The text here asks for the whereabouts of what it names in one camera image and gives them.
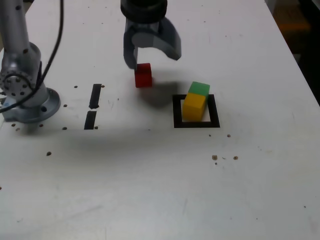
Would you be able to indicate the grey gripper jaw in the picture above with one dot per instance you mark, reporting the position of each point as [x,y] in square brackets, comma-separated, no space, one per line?
[170,42]
[130,55]

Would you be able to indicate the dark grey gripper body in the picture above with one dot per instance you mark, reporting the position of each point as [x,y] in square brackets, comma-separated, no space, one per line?
[147,28]

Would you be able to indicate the red cube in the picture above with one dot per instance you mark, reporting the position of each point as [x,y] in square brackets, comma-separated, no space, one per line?
[143,78]

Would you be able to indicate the green cube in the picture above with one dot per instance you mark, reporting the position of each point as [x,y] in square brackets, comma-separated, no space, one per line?
[198,88]

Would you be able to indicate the yellow cube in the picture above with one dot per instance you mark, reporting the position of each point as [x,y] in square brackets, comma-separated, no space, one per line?
[193,107]

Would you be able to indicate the black tape square outline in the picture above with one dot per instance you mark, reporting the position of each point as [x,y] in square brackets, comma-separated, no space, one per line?
[195,124]

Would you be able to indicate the black tape strip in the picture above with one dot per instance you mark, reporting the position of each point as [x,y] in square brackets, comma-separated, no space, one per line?
[95,96]

